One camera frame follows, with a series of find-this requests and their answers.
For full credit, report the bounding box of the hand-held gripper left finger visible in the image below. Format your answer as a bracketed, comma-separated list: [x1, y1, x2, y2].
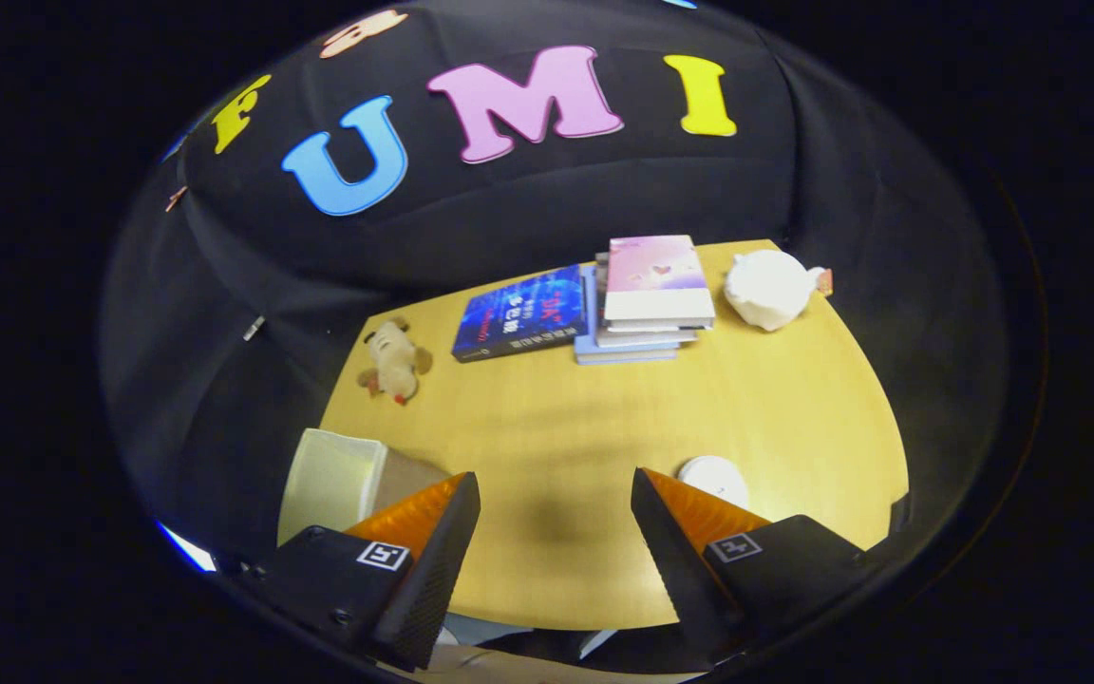
[241, 471, 482, 672]

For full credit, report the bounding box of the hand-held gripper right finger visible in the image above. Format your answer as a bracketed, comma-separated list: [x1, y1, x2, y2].
[630, 466, 877, 668]

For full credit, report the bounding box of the white canvas shoe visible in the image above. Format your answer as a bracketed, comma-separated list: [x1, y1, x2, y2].
[677, 455, 750, 511]

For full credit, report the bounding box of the beige fabric storage box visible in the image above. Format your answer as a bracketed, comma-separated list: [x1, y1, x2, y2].
[276, 427, 453, 549]

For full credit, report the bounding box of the tan plush dog toy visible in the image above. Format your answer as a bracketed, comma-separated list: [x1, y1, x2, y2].
[357, 318, 435, 408]

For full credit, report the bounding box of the light blue book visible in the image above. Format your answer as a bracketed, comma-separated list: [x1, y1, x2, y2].
[574, 266, 681, 366]

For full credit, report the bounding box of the dark blue book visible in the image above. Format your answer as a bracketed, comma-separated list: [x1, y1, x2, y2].
[452, 264, 592, 364]

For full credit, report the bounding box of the white plush toy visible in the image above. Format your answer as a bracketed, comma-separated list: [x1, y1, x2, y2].
[725, 249, 834, 333]

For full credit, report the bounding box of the pink cover book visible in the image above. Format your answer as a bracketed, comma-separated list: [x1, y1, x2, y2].
[604, 236, 717, 332]

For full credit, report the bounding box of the black backdrop cloth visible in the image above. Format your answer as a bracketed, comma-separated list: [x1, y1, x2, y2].
[99, 0, 1009, 571]

